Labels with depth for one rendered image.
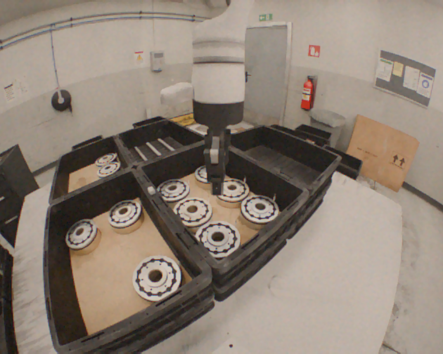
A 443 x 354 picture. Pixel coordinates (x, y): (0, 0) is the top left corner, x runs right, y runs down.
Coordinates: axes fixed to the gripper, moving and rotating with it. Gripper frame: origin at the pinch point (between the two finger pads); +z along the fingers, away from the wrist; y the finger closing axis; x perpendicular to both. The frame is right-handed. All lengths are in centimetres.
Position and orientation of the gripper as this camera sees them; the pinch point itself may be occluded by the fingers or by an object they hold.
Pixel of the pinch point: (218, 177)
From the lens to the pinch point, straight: 32.1
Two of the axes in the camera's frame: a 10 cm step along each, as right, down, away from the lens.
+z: -0.1, 8.1, 5.8
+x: -10.0, -0.4, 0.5
